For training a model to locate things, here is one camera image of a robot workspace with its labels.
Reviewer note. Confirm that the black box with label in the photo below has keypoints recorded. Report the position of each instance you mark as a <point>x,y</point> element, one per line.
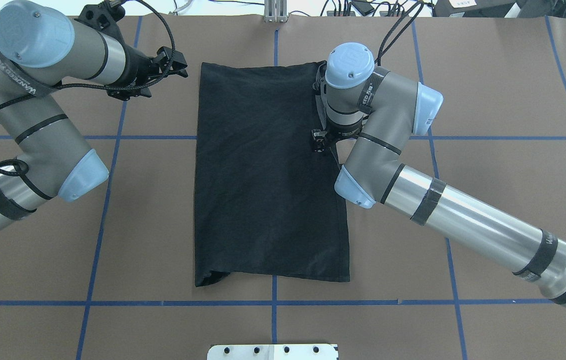
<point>471,8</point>

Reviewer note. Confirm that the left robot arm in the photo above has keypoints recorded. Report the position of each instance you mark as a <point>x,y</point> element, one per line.
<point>42,51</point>

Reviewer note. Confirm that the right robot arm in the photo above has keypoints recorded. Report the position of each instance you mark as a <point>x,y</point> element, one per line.
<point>382,110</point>

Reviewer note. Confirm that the blue tape line crosswise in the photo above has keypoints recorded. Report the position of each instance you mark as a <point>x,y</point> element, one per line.
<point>180,303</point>

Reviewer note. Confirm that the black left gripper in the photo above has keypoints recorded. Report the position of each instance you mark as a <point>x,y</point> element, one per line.
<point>137,64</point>

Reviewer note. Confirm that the blue tape line lengthwise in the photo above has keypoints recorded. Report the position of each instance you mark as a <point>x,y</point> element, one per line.
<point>452,270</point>
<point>101,233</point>

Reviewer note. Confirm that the black printed t-shirt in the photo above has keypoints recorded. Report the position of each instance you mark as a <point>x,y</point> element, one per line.
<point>264,201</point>

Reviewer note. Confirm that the aluminium frame post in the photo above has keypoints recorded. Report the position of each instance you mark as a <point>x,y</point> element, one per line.
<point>275,11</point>

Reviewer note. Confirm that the power strip with cables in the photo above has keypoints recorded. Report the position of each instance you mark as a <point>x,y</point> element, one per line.
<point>370,8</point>

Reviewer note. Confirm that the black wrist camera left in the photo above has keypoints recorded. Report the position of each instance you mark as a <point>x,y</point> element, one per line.
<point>104,17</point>

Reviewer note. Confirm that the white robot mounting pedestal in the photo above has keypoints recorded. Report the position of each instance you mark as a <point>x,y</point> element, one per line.
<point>289,351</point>

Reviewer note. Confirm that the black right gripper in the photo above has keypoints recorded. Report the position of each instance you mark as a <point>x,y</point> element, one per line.
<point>318,140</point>

